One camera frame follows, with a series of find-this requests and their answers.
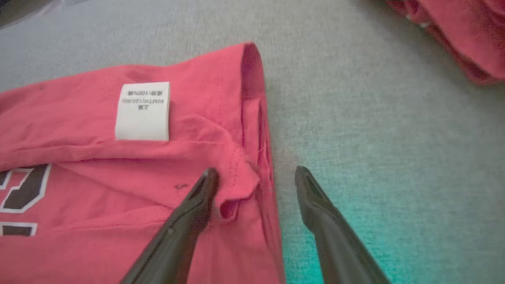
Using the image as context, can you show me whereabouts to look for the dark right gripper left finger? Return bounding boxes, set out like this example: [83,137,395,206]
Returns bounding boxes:
[120,167,221,284]

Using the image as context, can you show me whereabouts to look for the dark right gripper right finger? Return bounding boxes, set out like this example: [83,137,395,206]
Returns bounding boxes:
[294,165,391,284]

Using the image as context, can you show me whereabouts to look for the red jersey number 23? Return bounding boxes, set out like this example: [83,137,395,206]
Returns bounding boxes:
[0,41,286,284]

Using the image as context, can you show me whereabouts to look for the red shorts with white trim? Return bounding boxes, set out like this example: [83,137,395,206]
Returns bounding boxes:
[385,0,505,86]

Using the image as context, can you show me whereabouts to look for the grey fabric sofa seat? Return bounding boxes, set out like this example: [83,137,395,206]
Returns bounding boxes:
[0,0,505,284]

